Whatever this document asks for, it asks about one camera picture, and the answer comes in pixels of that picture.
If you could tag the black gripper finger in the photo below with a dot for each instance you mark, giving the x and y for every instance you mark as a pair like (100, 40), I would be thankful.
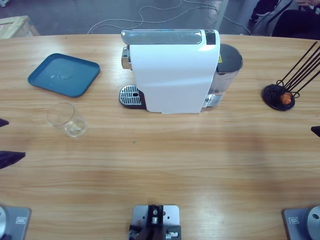
(2, 123)
(8, 157)
(317, 130)

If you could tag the orange coffee capsule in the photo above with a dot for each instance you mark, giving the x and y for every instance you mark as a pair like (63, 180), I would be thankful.
(285, 98)

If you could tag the clear drinking glass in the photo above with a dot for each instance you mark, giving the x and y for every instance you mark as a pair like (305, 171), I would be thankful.
(75, 128)

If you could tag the silver coffee machine lever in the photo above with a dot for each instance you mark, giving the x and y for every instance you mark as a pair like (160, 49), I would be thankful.
(160, 37)

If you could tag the white capsule coffee machine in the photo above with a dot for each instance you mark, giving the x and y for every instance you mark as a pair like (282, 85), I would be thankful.
(170, 75)

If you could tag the black capsule holder with rods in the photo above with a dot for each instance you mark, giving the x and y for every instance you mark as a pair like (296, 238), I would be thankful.
(271, 96)

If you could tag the blue plastic tray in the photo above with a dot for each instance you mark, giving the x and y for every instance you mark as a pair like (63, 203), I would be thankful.
(65, 75)

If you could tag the light wooden crate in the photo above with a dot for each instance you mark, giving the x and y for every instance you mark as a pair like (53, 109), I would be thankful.
(15, 26)

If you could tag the person in dark clothes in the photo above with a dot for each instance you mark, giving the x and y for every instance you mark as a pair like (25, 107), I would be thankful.
(295, 25)

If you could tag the clear water tank black lid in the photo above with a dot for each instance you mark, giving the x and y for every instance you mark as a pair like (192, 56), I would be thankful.
(230, 57)

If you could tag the black drip tray silver grille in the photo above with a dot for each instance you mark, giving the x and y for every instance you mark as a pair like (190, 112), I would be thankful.
(128, 96)

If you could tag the white metal table leg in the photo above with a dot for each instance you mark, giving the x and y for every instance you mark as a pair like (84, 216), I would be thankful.
(222, 15)

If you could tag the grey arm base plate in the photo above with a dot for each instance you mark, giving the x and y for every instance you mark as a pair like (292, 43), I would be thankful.
(300, 222)
(15, 222)

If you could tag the grey mount plate black post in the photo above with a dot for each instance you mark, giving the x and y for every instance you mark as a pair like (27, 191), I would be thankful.
(140, 215)

